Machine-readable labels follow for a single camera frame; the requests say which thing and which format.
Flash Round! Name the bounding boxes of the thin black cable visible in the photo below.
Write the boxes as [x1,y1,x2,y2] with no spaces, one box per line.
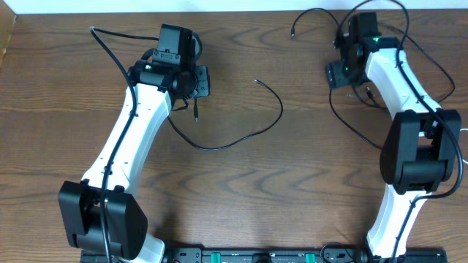
[290,7,456,150]
[167,79,284,151]

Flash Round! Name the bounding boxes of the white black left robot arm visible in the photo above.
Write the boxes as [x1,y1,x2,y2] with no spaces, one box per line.
[58,24,210,262]

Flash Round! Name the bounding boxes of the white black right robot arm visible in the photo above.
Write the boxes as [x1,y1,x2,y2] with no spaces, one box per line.
[326,12,463,262]

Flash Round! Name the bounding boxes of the black camera cable left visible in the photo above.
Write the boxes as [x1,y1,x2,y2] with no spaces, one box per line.
[89,26,160,263]

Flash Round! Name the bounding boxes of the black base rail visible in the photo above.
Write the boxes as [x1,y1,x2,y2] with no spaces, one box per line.
[79,245,448,263]

